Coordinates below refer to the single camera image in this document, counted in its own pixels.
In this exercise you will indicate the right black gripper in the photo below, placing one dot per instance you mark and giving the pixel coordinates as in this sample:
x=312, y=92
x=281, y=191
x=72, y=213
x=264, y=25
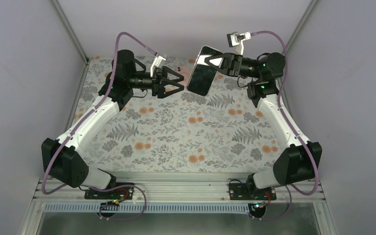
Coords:
x=231, y=64

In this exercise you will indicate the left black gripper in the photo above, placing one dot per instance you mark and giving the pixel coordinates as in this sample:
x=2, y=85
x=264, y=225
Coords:
x=159, y=89

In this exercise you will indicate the black phone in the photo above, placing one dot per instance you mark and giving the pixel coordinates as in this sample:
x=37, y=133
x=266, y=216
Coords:
x=202, y=75

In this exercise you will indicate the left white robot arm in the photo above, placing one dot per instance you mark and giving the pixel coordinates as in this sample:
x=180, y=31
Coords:
x=62, y=158

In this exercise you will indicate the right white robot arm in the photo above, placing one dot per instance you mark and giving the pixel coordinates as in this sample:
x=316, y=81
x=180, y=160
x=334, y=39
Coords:
x=300, y=158

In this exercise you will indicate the pink phone case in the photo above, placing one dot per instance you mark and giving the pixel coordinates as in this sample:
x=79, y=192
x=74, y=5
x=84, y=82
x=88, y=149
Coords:
x=185, y=71

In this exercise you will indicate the floral table mat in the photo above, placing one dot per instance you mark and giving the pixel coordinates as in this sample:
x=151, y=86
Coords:
x=221, y=132

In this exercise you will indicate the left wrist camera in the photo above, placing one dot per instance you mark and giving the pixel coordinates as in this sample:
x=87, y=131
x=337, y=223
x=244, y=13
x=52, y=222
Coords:
x=157, y=63

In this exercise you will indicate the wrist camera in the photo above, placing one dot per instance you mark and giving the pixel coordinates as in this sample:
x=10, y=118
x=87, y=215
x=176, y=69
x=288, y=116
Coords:
x=235, y=40
x=157, y=63

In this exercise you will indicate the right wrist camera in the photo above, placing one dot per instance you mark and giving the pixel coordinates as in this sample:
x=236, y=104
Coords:
x=235, y=40

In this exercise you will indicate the aluminium mounting rail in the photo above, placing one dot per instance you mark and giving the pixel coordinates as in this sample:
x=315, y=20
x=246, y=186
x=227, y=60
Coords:
x=167, y=187

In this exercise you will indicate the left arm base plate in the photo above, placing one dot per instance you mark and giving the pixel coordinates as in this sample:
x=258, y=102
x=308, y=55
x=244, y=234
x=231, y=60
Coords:
x=117, y=191

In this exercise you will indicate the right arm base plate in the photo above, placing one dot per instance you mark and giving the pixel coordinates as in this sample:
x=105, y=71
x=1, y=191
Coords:
x=247, y=191

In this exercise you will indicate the grey slotted cable duct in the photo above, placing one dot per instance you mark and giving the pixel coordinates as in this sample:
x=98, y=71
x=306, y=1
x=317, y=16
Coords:
x=237, y=208

